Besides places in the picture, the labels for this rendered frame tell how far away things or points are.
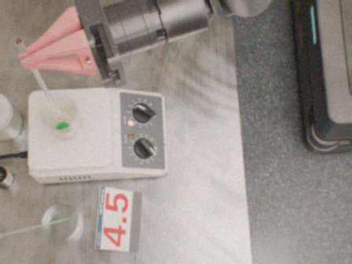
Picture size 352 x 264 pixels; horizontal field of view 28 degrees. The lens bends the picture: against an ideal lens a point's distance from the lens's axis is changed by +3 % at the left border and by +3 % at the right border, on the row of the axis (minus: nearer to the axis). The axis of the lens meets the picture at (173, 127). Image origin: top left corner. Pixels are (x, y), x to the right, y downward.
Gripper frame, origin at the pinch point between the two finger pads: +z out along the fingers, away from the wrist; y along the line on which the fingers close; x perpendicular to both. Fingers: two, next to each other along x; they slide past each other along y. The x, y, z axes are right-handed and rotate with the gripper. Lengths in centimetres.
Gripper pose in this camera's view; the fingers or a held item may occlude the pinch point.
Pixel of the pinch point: (28, 59)
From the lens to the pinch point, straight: 77.7
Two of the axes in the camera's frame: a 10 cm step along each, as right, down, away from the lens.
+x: 0.6, 3.8, 9.2
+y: 3.3, 8.7, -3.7
